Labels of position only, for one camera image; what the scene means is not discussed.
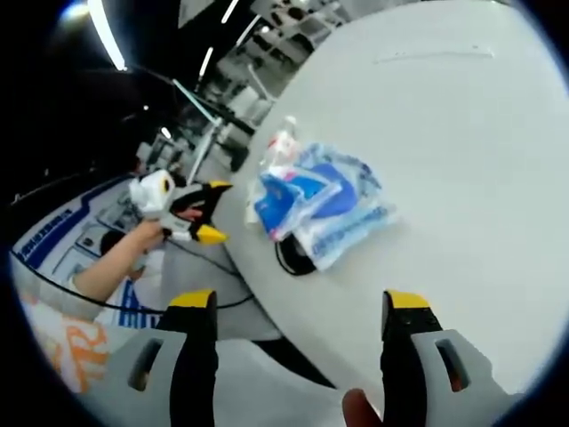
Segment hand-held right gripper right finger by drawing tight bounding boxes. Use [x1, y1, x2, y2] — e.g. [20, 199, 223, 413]
[381, 288, 525, 427]

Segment black cable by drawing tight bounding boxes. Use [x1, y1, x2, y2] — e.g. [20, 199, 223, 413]
[8, 239, 255, 311]

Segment black round ring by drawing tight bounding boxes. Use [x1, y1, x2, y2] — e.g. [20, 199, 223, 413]
[274, 236, 322, 278]

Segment person's right hand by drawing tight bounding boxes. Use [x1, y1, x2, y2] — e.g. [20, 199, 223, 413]
[341, 387, 384, 427]

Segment blue white floor board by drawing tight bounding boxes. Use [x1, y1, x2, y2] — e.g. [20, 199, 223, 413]
[12, 175, 150, 288]

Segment clear plastic bottle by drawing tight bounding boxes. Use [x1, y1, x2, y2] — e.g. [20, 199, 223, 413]
[264, 115, 300, 179]

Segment white tabletop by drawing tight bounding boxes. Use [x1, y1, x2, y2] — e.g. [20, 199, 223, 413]
[212, 0, 566, 427]

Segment metal pole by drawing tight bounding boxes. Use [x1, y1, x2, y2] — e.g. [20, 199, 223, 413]
[172, 78, 224, 183]

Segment long ceiling light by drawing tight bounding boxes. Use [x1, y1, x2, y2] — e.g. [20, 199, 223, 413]
[86, 0, 129, 73]

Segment person's white orange printed shirt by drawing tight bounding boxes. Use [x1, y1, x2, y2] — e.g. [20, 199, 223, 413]
[16, 288, 111, 395]

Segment large blue white plastic bag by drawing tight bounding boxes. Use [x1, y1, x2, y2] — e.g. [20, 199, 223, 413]
[291, 141, 397, 273]

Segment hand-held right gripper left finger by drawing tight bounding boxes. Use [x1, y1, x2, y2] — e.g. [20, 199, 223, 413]
[82, 288, 220, 427]

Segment small blue white plastic packet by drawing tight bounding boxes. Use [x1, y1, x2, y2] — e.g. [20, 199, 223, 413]
[246, 168, 344, 242]

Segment person's left hand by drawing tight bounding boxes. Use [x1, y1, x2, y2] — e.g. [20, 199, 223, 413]
[135, 207, 204, 246]

